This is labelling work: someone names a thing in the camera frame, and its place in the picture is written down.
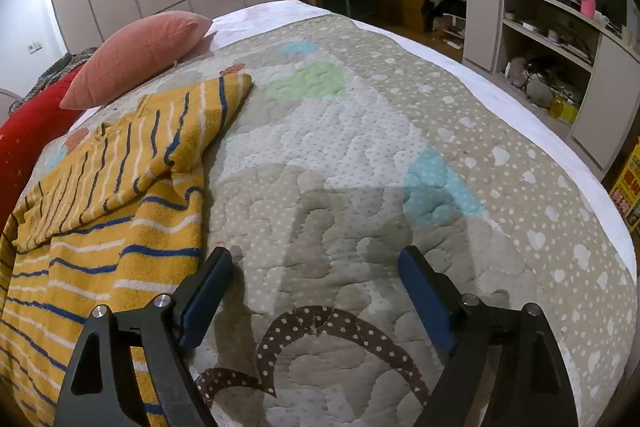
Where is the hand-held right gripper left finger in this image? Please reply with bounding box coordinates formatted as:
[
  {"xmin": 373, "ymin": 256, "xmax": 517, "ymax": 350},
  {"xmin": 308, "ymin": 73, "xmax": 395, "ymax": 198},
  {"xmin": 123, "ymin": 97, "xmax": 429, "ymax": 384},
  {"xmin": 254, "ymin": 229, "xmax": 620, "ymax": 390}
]
[{"xmin": 54, "ymin": 247, "xmax": 235, "ymax": 427}]

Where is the yellow printed box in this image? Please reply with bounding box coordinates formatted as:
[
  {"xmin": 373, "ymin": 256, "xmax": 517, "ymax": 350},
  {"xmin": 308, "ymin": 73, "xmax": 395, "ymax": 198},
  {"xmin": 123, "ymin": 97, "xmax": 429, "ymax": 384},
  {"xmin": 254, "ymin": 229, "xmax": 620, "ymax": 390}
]
[{"xmin": 610, "ymin": 142, "xmax": 640, "ymax": 230}]

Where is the yellow thin-striped top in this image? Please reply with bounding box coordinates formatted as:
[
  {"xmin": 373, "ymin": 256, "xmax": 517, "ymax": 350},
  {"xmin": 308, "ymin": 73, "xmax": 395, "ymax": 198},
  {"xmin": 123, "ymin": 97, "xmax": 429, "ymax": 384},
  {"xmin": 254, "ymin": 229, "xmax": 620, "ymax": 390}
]
[{"xmin": 11, "ymin": 73, "xmax": 255, "ymax": 254}]

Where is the red pillow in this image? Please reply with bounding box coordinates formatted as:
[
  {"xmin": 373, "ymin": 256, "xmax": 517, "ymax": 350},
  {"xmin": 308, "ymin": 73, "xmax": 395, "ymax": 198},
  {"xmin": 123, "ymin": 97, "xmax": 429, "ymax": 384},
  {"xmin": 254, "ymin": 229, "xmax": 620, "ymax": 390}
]
[{"xmin": 0, "ymin": 66, "xmax": 85, "ymax": 233}]

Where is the pink ribbed pillow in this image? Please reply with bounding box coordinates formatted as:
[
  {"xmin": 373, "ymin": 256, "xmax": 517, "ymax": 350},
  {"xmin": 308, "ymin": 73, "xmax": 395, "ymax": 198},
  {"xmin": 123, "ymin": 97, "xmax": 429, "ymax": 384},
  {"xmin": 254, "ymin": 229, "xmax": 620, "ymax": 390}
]
[{"xmin": 59, "ymin": 11, "xmax": 214, "ymax": 110}]

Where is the white open shelf cabinet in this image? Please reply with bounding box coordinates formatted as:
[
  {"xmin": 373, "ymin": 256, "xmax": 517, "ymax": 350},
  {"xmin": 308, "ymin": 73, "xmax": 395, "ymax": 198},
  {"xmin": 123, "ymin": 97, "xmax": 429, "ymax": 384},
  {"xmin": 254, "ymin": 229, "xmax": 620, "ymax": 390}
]
[{"xmin": 462, "ymin": 0, "xmax": 633, "ymax": 182}]

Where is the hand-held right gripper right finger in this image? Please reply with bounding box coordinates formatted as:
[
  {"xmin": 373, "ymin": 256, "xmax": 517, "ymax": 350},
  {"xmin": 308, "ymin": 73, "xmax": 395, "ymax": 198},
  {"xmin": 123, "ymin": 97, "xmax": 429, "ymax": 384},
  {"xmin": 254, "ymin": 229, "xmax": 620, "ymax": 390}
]
[{"xmin": 397, "ymin": 245, "xmax": 581, "ymax": 427}]

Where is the grey striped cloth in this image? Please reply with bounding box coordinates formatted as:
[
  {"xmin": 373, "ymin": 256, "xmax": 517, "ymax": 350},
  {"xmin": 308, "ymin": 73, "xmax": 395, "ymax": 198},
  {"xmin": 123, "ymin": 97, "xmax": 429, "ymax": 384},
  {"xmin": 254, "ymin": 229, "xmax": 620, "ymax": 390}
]
[{"xmin": 22, "ymin": 47, "xmax": 99, "ymax": 102}]

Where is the beige quilted heart-print blanket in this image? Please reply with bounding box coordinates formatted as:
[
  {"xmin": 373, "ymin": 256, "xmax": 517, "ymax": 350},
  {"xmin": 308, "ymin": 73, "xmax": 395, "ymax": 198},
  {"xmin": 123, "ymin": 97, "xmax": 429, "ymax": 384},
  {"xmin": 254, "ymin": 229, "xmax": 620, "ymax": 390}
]
[{"xmin": 30, "ymin": 14, "xmax": 638, "ymax": 427}]

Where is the yellow wide-striped garment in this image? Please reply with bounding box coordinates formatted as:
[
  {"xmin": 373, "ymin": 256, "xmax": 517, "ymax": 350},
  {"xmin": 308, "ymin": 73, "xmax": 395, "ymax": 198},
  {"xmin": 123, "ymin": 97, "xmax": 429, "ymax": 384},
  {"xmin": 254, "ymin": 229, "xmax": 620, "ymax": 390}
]
[{"xmin": 0, "ymin": 169, "xmax": 208, "ymax": 427}]

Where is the yellow container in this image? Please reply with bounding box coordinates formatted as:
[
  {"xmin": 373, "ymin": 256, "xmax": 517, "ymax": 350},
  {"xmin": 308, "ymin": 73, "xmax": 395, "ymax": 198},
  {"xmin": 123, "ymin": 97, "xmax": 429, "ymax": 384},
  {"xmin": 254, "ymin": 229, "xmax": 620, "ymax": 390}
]
[{"xmin": 549, "ymin": 93, "xmax": 581, "ymax": 124}]

